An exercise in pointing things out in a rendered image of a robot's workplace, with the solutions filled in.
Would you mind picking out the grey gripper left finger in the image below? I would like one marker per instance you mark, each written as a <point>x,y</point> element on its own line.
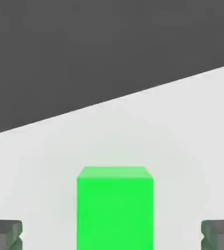
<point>2,234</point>

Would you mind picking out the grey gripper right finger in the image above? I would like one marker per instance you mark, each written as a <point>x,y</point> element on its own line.
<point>220,235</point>

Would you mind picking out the small green cube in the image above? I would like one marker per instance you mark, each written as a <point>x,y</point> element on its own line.
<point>114,211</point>

